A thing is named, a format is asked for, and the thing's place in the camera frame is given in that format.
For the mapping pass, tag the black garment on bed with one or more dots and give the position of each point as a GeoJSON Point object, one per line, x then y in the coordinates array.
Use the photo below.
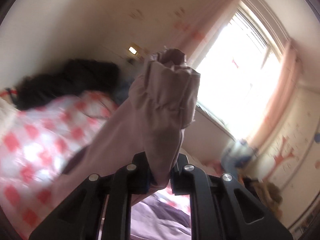
{"type": "Point", "coordinates": [75, 77]}

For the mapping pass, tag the bright bedroom window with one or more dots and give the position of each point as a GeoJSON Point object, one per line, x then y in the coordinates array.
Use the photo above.
{"type": "Point", "coordinates": [239, 75]}

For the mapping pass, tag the pink checkered bed cover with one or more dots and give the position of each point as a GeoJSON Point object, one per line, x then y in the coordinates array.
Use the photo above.
{"type": "Point", "coordinates": [36, 149]}

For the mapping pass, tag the white wardrobe with tree decal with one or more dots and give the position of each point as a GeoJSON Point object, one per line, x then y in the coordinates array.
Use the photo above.
{"type": "Point", "coordinates": [291, 161]}

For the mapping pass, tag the dark clothes pile by bed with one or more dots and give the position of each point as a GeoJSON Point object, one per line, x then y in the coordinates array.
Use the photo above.
{"type": "Point", "coordinates": [267, 193]}

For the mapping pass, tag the lilac purple padded jacket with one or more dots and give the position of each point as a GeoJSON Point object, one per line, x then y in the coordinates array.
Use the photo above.
{"type": "Point", "coordinates": [160, 106]}

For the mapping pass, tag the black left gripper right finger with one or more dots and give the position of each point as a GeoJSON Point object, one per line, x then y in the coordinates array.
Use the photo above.
{"type": "Point", "coordinates": [221, 208]}

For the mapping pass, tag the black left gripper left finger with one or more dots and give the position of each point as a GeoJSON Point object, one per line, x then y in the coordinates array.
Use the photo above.
{"type": "Point", "coordinates": [100, 207]}

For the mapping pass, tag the pink window curtain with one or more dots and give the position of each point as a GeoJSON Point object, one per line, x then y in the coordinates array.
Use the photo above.
{"type": "Point", "coordinates": [198, 24]}

